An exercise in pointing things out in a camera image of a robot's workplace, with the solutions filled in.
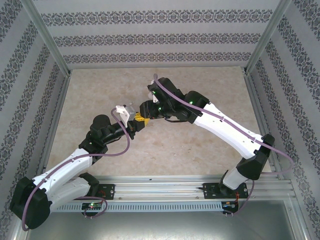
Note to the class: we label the aluminium side rail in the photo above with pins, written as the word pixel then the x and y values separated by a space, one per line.
pixel 55 125
pixel 256 100

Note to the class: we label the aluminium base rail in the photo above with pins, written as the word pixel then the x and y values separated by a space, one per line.
pixel 160 186

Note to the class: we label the aluminium corner post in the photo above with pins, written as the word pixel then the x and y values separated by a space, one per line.
pixel 267 37
pixel 47 37

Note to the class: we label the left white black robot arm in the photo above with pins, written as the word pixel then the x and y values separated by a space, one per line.
pixel 62 165

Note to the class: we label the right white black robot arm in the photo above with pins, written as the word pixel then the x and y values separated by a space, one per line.
pixel 225 125

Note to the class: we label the grey sheet metal panel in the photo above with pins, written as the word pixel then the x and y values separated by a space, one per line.
pixel 160 227

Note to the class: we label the small green circuit board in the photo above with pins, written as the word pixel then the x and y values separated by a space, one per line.
pixel 228 205
pixel 92 206

